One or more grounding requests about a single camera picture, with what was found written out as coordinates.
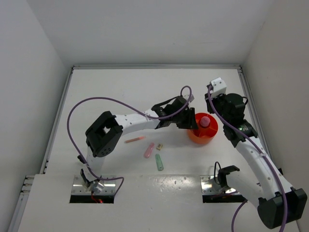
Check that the metal base plate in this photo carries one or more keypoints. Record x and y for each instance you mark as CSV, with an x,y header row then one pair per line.
x,y
210,186
99,188

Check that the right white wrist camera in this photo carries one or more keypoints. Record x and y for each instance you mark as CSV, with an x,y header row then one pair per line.
x,y
218,87

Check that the orange highlighter pen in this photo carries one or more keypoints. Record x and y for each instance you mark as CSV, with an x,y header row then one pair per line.
x,y
134,139

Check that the pink capped clear tube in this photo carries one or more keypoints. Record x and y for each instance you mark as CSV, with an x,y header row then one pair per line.
x,y
205,122

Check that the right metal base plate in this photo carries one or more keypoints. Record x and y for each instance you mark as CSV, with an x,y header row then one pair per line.
x,y
210,186

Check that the aluminium table frame rail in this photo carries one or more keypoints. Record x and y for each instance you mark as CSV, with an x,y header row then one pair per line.
x,y
149,200

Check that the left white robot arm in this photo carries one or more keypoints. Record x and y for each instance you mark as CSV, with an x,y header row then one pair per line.
x,y
103,135

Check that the green correction tape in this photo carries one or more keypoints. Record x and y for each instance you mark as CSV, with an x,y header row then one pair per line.
x,y
159,162

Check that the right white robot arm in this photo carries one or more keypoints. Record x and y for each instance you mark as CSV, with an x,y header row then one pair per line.
x,y
276,200

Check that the pink correction tape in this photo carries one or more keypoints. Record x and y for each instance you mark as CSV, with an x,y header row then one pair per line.
x,y
149,150

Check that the beige eraser block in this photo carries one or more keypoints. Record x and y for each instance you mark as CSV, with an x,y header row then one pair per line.
x,y
159,146

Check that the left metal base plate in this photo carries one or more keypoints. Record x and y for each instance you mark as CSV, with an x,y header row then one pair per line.
x,y
99,188

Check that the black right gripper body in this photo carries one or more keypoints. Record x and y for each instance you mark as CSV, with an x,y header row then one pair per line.
x,y
217,102

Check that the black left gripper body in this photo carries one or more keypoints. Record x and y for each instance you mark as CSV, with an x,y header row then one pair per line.
x,y
175,119

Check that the orange round desk organizer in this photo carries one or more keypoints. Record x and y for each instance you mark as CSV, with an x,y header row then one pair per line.
x,y
202,135

